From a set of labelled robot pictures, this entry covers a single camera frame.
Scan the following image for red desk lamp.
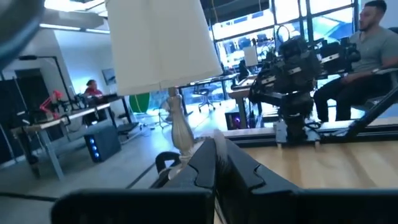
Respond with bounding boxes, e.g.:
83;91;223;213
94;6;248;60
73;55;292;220
39;90;65;121

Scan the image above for black office chair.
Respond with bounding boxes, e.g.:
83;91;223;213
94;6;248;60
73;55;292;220
192;83;222;113

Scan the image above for black table clamp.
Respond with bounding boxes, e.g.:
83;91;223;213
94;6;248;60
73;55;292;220
154;151;182;175

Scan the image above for wooden desk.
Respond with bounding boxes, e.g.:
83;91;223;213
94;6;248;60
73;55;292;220
228;74;280;130

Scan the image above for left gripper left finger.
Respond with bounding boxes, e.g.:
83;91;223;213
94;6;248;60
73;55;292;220
51;138;218;224

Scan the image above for white monitor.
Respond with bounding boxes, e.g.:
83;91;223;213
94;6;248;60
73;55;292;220
243;46;259;67

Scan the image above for green round object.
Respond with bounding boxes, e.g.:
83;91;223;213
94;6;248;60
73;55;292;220
129;92;152;114

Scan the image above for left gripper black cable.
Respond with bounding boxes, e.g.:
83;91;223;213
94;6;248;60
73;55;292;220
0;0;46;70

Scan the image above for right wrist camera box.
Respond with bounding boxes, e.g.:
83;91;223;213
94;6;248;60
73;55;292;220
278;36;309;62

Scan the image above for person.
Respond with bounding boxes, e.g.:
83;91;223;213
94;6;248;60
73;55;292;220
83;79;108;125
313;0;398;123

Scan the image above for fluffy grey makeup brush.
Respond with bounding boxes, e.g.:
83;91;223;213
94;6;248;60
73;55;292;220
213;129;230;175

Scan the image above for long grey desk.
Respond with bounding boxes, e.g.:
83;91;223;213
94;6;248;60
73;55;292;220
11;96;132;181

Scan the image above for silver table lamp white shade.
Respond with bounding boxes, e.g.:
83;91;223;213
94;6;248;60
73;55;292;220
105;0;223;175

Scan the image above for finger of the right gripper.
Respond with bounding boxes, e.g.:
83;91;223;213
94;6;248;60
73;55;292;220
253;62;282;94
318;37;361;76

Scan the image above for small black computer tower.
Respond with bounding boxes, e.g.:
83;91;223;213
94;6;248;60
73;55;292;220
224;111;242;131

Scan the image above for computer tower blue lights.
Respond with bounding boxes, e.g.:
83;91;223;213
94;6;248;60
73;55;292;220
83;124;122;163

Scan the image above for black aluminium table frame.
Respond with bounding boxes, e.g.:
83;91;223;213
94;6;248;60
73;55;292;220
126;83;398;189

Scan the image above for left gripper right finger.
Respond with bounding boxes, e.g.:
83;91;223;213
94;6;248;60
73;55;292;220
216;139;398;224

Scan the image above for wall picture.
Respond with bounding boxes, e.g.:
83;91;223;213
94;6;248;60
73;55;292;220
101;67;116;86

